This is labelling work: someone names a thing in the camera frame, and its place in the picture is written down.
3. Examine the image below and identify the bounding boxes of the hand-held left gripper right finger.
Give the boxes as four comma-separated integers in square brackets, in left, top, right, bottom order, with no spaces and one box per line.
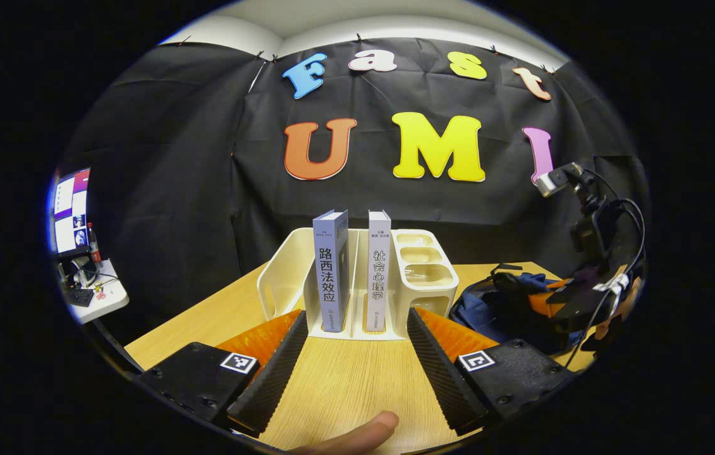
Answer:
[406,308,576,437]

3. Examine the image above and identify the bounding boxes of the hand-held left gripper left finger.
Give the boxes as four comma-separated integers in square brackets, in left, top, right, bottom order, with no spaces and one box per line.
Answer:
[139,310,309,438]

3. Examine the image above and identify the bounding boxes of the blue schoolbag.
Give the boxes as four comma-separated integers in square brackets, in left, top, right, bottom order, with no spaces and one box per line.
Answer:
[450,264,585,355]

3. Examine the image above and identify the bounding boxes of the cream plastic bookshelf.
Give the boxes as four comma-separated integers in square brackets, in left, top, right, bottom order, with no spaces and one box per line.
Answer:
[257,227,459,342]

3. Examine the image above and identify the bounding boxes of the white book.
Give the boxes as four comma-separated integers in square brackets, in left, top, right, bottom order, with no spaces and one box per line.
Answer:
[367,210,391,332]

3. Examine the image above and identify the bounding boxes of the white side table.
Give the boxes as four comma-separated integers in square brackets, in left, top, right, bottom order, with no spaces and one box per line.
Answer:
[57,259,130,324]

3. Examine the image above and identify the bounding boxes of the black backdrop cloth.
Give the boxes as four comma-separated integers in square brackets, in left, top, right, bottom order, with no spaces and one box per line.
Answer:
[57,37,649,342]

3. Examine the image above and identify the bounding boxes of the computer monitor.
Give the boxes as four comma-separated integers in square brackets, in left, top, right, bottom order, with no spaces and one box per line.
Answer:
[52,167,91,255]

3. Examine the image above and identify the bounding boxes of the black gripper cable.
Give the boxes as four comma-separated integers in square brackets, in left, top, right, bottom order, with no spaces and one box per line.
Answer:
[563,198,647,370]

